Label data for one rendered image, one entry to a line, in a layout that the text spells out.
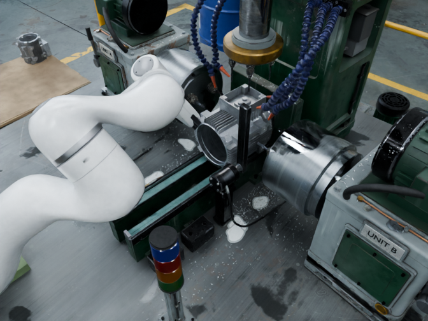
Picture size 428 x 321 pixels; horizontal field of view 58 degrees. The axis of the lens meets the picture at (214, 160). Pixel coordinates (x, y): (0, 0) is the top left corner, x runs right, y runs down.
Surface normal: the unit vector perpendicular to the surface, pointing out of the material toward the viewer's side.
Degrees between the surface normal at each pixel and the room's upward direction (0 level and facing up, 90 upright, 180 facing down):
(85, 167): 64
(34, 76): 0
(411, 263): 89
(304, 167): 47
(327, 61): 90
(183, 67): 17
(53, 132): 53
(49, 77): 0
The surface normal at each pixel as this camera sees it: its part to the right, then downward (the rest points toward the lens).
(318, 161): -0.35, -0.40
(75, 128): 0.58, 0.02
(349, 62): 0.03, -0.68
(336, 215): -0.73, 0.48
